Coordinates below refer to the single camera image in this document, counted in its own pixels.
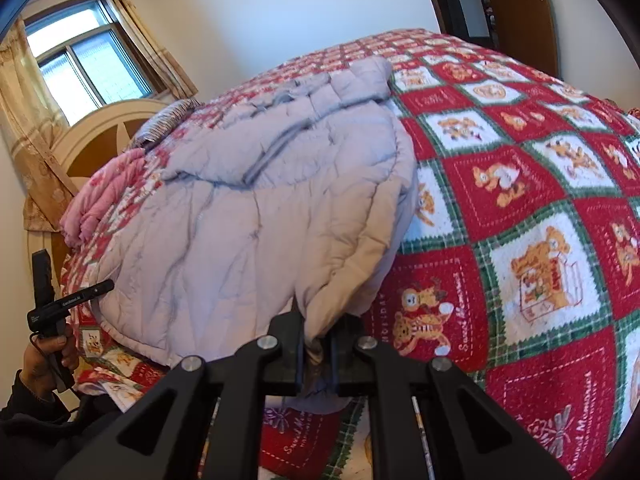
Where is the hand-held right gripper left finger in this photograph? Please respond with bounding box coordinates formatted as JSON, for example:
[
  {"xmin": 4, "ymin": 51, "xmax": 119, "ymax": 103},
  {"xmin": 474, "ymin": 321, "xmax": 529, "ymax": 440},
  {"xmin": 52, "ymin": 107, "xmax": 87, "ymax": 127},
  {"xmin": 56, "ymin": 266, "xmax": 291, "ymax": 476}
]
[{"xmin": 52, "ymin": 312, "xmax": 306, "ymax": 480}]

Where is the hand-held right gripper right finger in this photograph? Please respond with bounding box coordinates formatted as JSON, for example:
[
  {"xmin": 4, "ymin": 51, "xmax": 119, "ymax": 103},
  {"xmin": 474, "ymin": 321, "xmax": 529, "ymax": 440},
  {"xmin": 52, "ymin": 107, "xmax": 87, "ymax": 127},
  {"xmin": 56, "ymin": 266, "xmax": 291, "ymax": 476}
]
[{"xmin": 327, "ymin": 317, "xmax": 572, "ymax": 480}]

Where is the lilac quilted puffer jacket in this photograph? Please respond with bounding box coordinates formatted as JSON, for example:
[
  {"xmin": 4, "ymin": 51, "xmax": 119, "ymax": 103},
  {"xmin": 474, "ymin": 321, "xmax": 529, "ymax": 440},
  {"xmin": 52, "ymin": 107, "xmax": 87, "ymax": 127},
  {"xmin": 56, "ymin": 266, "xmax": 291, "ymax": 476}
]
[{"xmin": 97, "ymin": 56, "xmax": 418, "ymax": 413}]

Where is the person's left forearm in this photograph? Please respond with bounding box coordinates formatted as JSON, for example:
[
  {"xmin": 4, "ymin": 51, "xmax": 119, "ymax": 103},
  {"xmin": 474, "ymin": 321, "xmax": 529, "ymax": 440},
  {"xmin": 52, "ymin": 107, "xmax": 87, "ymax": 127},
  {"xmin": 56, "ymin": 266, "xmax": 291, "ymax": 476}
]
[{"xmin": 0, "ymin": 370, "xmax": 131, "ymax": 480}]

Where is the person's left hand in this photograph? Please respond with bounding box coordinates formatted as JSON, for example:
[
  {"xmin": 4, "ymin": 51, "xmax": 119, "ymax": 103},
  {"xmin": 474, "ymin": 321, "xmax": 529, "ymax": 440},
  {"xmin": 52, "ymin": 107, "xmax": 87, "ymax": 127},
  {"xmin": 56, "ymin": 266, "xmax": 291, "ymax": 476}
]
[{"xmin": 22, "ymin": 332, "xmax": 81, "ymax": 401}]

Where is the folded pink quilt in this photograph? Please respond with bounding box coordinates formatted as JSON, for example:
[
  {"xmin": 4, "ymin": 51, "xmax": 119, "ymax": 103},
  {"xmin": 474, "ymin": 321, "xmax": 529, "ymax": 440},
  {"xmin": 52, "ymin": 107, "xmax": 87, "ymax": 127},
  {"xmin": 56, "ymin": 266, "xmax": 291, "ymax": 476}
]
[{"xmin": 59, "ymin": 147, "xmax": 151, "ymax": 248}]

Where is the cream and brown headboard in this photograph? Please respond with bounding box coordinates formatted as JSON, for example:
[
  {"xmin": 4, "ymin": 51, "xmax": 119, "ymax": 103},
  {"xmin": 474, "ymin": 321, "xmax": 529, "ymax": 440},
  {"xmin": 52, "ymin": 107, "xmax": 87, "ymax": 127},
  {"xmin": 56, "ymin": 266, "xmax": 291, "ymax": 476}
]
[{"xmin": 22, "ymin": 100, "xmax": 173, "ymax": 271}]

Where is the striped pillow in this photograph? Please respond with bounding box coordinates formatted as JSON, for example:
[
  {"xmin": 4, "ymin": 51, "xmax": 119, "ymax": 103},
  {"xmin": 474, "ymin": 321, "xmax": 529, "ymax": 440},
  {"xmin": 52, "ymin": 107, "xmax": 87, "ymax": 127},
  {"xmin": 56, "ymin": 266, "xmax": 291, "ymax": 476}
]
[{"xmin": 135, "ymin": 99, "xmax": 201, "ymax": 143}]

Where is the beige patterned curtain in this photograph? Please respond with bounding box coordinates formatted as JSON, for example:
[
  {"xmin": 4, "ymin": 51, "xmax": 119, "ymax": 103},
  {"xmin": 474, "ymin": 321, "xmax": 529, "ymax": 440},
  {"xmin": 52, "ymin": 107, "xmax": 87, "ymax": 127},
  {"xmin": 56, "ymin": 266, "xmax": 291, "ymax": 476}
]
[
  {"xmin": 97, "ymin": 0, "xmax": 198, "ymax": 101},
  {"xmin": 0, "ymin": 17, "xmax": 81, "ymax": 233}
]

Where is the window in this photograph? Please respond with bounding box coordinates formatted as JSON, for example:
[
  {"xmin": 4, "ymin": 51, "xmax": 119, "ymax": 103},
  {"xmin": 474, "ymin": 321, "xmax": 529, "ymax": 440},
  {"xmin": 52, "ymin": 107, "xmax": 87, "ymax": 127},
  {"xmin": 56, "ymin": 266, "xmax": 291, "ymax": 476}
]
[{"xmin": 25, "ymin": 0, "xmax": 153, "ymax": 126}]

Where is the red checkered printed bedspread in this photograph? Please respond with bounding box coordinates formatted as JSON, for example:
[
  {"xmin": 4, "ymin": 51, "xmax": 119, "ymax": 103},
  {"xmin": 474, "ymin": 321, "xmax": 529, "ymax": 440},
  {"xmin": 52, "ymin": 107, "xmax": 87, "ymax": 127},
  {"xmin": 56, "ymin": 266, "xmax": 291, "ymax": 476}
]
[{"xmin": 60, "ymin": 27, "xmax": 640, "ymax": 480}]

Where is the brown wooden door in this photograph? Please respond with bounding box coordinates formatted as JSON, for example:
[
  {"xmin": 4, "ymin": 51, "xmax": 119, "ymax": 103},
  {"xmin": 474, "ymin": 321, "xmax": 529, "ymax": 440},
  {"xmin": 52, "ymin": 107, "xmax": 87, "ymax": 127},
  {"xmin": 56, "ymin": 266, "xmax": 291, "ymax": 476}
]
[{"xmin": 475, "ymin": 0, "xmax": 560, "ymax": 78}]

